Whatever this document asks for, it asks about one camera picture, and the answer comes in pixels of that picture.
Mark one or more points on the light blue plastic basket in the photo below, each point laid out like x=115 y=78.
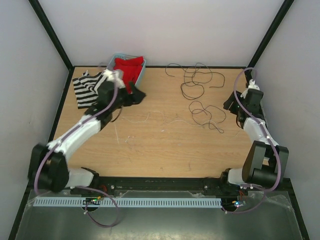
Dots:
x=126 y=56

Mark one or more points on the black white striped cloth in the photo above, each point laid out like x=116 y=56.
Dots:
x=86 y=88

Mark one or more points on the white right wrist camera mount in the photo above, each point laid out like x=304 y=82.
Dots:
x=251 y=85

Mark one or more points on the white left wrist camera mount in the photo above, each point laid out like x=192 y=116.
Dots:
x=115 y=76

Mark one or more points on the black cage frame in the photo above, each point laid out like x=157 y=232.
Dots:
x=286 y=185

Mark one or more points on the translucent white zip tie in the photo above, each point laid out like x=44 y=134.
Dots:
x=116 y=133

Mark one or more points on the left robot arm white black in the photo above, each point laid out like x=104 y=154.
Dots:
x=48 y=168

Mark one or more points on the light blue slotted cable duct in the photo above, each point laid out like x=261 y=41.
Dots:
x=128 y=202

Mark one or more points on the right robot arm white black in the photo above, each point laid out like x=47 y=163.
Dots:
x=266 y=162

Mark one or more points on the red cloth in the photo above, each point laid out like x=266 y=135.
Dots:
x=131 y=69

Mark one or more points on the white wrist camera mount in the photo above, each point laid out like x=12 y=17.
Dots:
x=115 y=76
x=251 y=85

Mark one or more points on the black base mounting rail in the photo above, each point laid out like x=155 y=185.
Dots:
x=209 y=186

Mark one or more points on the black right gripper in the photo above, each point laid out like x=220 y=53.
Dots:
x=232 y=98

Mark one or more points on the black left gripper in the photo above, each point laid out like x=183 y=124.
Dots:
x=135 y=98

